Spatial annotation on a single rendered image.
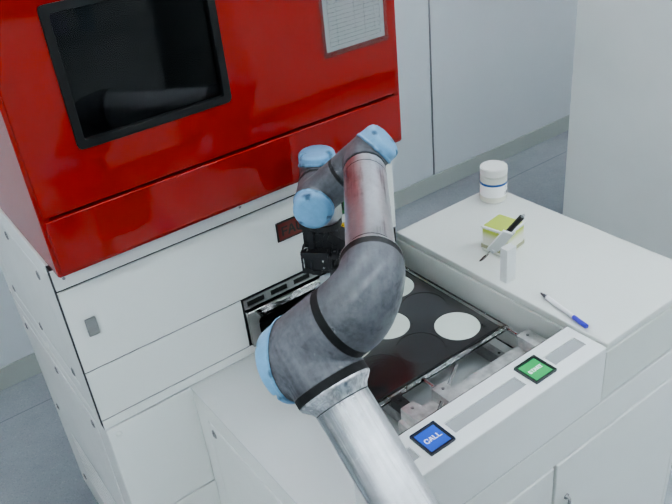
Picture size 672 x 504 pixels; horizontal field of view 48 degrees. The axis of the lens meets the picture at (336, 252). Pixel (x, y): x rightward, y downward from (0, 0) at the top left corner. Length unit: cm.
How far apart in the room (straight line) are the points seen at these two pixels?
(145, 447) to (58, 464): 117
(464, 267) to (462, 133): 252
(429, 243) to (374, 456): 88
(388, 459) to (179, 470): 89
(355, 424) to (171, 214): 61
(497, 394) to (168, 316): 69
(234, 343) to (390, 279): 76
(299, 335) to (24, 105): 58
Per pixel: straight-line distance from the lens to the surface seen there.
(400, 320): 168
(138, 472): 179
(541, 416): 146
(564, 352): 151
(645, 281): 173
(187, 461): 184
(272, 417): 160
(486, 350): 168
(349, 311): 99
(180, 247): 154
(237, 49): 143
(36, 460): 296
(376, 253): 103
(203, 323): 165
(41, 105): 131
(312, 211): 135
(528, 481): 155
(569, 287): 168
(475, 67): 415
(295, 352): 104
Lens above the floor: 191
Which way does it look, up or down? 31 degrees down
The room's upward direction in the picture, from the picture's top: 6 degrees counter-clockwise
